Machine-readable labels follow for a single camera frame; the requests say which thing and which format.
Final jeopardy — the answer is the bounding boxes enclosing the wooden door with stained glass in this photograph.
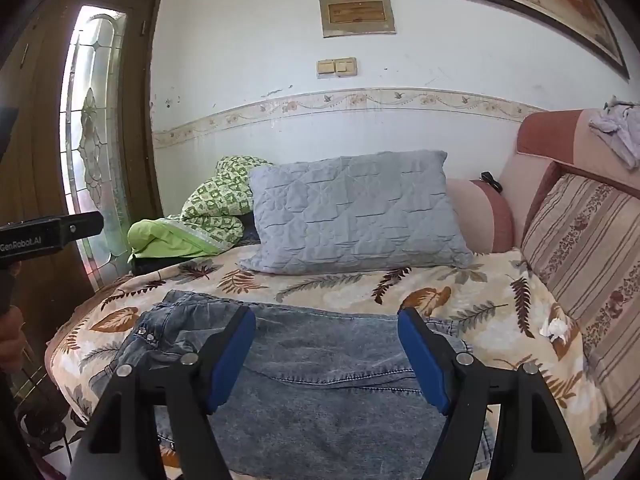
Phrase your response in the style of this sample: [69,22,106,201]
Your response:
[0,0,163,306]

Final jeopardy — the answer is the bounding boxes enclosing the grey denim pants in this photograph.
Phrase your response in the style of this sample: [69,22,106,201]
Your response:
[107,290,496,476]

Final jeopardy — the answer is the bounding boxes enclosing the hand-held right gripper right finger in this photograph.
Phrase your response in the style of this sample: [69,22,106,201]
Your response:
[397,307,586,480]

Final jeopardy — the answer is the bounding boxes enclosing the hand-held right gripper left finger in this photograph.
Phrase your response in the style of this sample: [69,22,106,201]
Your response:
[72,305,257,480]

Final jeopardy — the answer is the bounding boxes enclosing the lilac cloth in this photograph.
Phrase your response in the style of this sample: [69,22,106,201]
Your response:
[589,95,640,170]

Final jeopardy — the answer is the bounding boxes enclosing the beige wall panel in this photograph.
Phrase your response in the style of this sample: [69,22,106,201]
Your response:
[320,0,397,38]

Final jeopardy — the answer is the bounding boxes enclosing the leaf print blanket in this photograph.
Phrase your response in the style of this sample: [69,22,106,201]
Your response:
[45,247,621,480]

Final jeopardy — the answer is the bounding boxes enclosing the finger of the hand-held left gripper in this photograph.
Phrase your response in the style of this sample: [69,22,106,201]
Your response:
[60,211,104,252]

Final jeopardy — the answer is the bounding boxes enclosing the person's left hand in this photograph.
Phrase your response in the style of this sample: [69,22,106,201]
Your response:
[0,305,26,372]

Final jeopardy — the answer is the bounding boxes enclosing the striped floral cushion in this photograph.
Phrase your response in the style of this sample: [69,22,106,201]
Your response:
[520,172,640,446]

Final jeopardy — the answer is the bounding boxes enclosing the grey quilted pillow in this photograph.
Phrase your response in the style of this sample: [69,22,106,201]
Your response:
[239,150,475,276]

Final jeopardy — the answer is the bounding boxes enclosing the green patterned quilt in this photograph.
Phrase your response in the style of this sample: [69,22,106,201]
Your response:
[127,156,273,263]

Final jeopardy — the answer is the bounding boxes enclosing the crumpled white tissue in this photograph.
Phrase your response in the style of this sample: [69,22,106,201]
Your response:
[539,316,568,342]

